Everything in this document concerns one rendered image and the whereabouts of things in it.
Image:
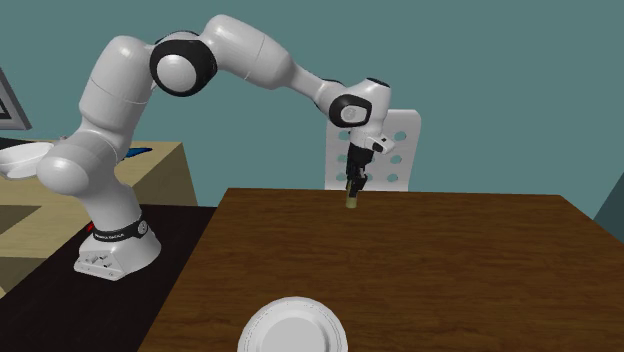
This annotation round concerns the white bowl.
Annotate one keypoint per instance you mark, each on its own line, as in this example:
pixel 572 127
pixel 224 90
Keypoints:
pixel 24 158

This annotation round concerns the white round plate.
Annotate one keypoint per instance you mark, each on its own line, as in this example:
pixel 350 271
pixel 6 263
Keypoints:
pixel 292 331

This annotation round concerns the grey framed monitor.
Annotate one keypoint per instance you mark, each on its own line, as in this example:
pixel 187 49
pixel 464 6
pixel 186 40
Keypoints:
pixel 10 109

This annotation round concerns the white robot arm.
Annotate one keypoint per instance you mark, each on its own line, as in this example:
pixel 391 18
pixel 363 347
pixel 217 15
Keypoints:
pixel 117 97

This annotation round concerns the black robot stand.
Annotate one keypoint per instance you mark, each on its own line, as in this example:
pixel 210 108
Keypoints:
pixel 73 312

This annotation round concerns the blue flat object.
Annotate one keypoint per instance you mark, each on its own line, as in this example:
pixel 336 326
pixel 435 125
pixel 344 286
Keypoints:
pixel 136 152

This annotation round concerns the white chair with holes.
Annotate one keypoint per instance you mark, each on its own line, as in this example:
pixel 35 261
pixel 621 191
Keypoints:
pixel 404 161

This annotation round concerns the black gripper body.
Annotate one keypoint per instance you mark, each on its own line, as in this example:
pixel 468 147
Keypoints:
pixel 357 163

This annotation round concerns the small yellow-green cylinder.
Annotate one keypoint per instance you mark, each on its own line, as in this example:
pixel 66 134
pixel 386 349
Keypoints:
pixel 351 202

